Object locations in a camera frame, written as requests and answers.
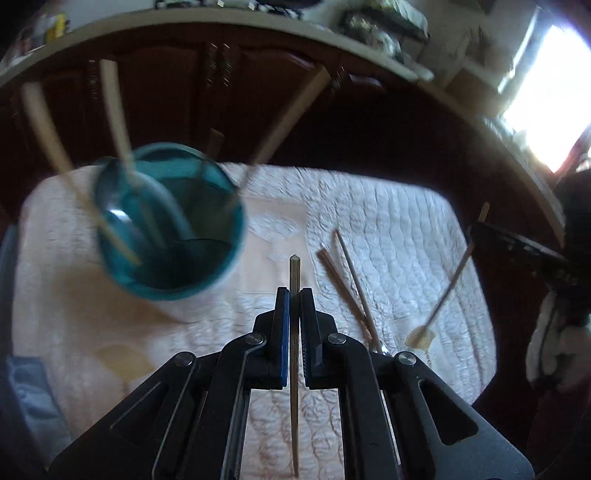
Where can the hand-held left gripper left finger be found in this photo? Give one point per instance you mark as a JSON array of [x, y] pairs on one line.
[[285, 337]]

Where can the person's right hand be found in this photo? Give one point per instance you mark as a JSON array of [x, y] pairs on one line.
[[561, 341]]

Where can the grey stone kitchen countertop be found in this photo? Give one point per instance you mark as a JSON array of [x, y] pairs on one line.
[[443, 97]]

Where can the red-brown wooden base cabinet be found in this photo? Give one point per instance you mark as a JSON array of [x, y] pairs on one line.
[[175, 92]]

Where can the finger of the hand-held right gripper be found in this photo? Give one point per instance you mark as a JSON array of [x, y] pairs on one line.
[[517, 247]]

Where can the white quilted cloth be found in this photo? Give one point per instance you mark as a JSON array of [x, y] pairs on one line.
[[392, 217]]

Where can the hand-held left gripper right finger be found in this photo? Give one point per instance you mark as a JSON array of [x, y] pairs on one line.
[[306, 337]]

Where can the small wooden spoon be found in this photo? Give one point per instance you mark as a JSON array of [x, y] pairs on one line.
[[450, 286]]

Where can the black dish rack with dishes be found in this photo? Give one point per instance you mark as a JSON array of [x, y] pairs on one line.
[[383, 21]]

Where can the brown wooden chopstick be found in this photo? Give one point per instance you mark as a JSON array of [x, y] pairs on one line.
[[355, 277], [294, 277], [337, 281]]

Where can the teal plastic cup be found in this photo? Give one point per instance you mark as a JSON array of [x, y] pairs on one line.
[[184, 258]]

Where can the light bamboo chopstick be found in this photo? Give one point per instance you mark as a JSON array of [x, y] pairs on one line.
[[113, 106], [42, 120], [300, 101]]

